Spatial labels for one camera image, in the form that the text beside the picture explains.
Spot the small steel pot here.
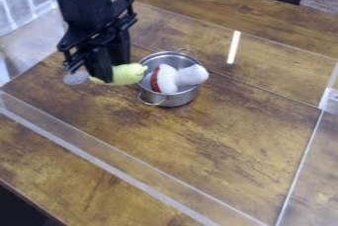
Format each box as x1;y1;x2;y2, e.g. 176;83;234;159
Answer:
138;48;203;108

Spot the red white toy mushroom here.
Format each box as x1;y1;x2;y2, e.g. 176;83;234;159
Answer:
151;64;208;94

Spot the green handled metal spoon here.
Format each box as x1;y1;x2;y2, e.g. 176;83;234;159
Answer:
63;63;148;86

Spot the clear acrylic barrier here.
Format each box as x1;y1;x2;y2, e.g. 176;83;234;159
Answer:
276;63;338;226
0;91;268;226

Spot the clear acrylic front barrier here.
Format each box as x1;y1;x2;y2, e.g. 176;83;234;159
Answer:
0;91;268;226

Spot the clear acrylic right barrier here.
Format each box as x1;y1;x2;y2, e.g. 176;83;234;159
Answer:
276;63;338;226

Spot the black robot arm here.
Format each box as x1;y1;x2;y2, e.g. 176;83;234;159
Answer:
56;0;138;84

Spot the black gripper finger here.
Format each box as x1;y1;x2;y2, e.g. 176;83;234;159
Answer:
84;46;113;83
108;31;131;66

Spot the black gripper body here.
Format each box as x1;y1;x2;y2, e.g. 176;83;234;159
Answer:
56;0;138;73

